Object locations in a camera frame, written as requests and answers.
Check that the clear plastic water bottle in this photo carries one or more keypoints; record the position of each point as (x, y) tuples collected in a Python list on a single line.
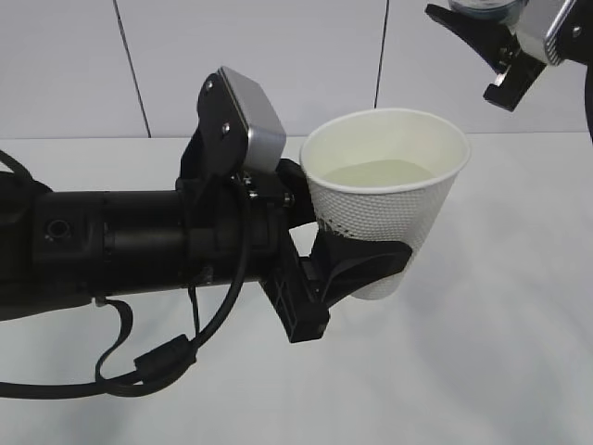
[(498, 10)]

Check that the white paper cup green logo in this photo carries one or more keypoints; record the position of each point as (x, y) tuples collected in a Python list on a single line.
[(383, 174)]

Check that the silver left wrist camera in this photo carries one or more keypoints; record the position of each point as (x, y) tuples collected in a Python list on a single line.
[(237, 129)]

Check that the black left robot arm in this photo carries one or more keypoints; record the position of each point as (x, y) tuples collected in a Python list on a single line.
[(61, 250)]

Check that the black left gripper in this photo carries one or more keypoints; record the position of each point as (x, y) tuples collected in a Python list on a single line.
[(301, 288)]

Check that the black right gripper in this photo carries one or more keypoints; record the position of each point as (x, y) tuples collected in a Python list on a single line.
[(495, 43)]

